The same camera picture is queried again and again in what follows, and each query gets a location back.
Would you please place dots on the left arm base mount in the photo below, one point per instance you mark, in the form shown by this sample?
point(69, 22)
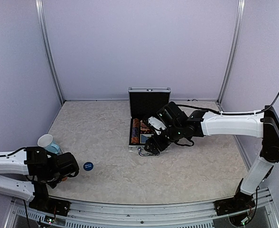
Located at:
point(43, 202)

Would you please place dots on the red playing card deck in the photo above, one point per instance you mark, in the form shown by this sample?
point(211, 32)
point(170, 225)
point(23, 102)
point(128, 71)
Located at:
point(144, 129)

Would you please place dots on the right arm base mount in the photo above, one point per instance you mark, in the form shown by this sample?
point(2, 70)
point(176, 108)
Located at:
point(239, 202)

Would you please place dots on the aluminium poker case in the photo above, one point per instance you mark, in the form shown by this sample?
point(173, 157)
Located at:
point(144, 103)

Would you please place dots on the blue playing card deck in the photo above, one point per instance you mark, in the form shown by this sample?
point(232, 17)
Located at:
point(144, 137)

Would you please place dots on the blue small blind button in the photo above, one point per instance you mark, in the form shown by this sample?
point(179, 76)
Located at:
point(88, 166)

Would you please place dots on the left chip row in case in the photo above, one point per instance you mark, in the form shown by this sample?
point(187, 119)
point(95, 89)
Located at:
point(135, 131)

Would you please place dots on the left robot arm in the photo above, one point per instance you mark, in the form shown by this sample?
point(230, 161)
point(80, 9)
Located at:
point(27, 172)

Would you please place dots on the right rear aluminium post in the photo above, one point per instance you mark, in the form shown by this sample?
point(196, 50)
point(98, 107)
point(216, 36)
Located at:
point(233, 50)

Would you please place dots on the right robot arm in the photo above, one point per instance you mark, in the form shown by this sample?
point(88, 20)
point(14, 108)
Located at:
point(170, 124)

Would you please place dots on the aluminium post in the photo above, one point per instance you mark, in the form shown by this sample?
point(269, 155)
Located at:
point(233, 50)
point(47, 48)

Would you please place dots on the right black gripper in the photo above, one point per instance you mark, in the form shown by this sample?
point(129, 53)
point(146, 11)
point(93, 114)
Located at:
point(150, 141)

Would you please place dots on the left rear aluminium post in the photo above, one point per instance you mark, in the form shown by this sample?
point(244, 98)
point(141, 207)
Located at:
point(47, 48)

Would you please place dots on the front aluminium frame rail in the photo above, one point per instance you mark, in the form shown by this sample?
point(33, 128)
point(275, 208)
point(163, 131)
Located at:
point(83, 214)

